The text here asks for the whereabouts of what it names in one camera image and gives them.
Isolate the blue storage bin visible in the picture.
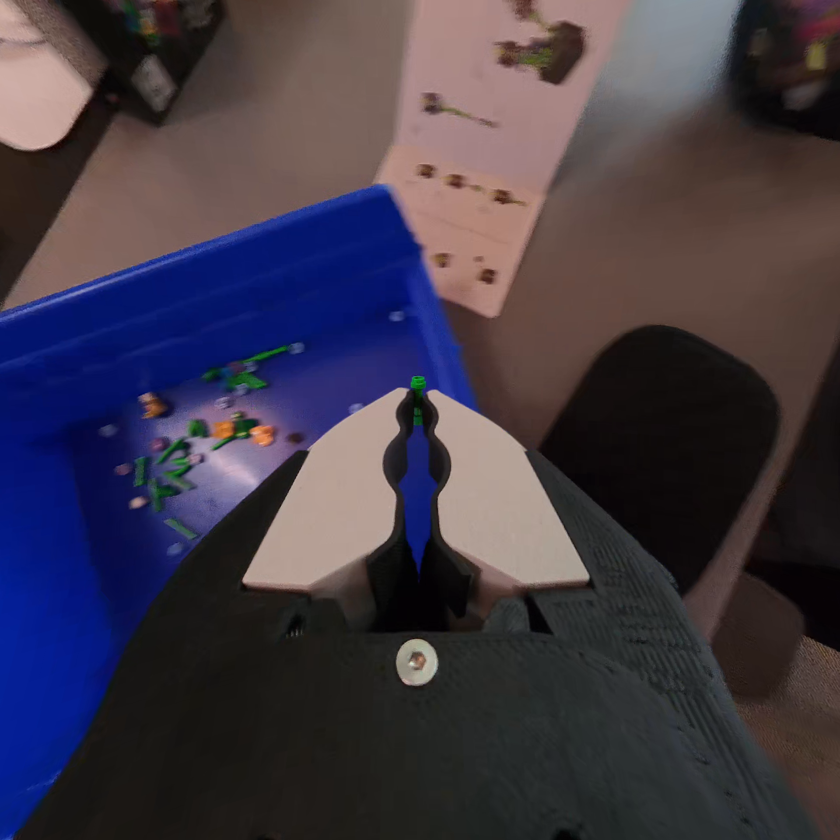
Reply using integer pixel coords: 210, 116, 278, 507
0, 184, 481, 840

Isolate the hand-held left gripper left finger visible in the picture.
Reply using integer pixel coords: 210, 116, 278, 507
243, 389, 418, 618

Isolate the black product box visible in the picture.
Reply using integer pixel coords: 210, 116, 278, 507
73, 0, 228, 128

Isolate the instruction booklet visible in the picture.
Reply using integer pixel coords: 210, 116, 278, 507
374, 0, 639, 319

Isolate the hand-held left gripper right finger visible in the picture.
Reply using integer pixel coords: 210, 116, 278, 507
423, 389, 592, 618

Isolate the black wrist rest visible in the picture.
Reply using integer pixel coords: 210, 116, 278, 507
541, 325, 782, 599

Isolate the grey desk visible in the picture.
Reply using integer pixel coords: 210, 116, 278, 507
0, 0, 840, 644

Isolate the pile of toy brick pieces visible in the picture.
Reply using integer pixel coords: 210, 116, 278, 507
99, 342, 311, 546

